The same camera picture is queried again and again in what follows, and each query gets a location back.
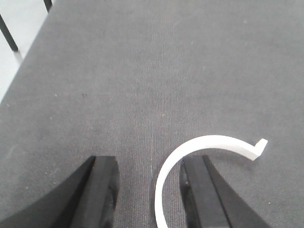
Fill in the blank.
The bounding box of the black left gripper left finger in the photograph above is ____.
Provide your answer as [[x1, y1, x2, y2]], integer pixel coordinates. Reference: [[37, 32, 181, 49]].
[[0, 156, 119, 228]]

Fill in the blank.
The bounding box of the white PVC pipe clamp half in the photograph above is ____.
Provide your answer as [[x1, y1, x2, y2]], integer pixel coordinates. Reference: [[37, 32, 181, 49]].
[[154, 135, 268, 228]]

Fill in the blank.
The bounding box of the dark grey table mat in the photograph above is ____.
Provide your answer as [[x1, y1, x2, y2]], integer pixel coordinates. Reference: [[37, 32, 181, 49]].
[[0, 0, 304, 228]]

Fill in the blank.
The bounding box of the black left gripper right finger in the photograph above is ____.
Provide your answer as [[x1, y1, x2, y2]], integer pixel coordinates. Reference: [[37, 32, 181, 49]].
[[180, 155, 269, 228]]

